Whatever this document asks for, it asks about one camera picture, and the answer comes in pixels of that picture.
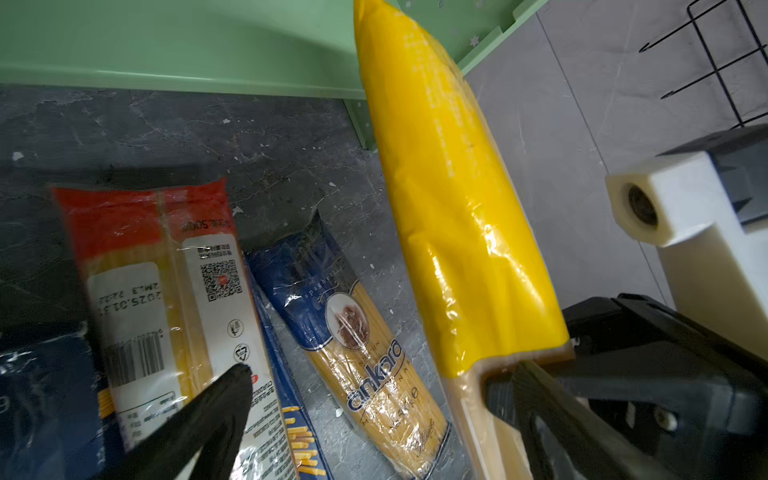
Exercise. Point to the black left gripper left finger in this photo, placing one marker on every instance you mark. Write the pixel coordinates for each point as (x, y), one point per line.
(206, 433)

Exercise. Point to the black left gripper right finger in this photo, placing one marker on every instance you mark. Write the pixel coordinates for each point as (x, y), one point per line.
(563, 438)

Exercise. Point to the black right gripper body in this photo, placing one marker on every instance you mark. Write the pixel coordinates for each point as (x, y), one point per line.
(680, 393)

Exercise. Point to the yellow spaghetti packet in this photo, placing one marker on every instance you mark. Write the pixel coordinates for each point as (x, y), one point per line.
(480, 283)

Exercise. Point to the blue Barilla pasta box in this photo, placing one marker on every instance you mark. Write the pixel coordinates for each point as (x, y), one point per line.
(56, 418)

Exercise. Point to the green wooden shelf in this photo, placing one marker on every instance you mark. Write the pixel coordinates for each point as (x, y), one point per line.
(277, 48)

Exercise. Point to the blue spaghetti packet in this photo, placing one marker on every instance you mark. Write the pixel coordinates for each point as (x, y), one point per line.
(309, 459)

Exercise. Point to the red spaghetti packet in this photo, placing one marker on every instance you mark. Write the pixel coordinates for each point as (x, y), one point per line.
(167, 286)

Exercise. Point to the Ankara spaghetti packet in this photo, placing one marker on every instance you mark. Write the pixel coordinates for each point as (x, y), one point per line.
(311, 285)

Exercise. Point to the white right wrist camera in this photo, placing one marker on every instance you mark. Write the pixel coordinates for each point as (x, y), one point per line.
(716, 269)

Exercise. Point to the black wire hook rack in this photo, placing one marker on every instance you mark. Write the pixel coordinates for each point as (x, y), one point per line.
(756, 50)

